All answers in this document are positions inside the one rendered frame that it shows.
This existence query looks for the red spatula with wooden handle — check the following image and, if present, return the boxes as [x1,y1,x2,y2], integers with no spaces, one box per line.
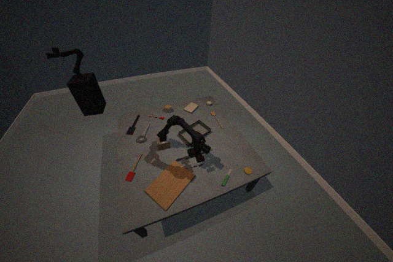
[125,153,142,182]

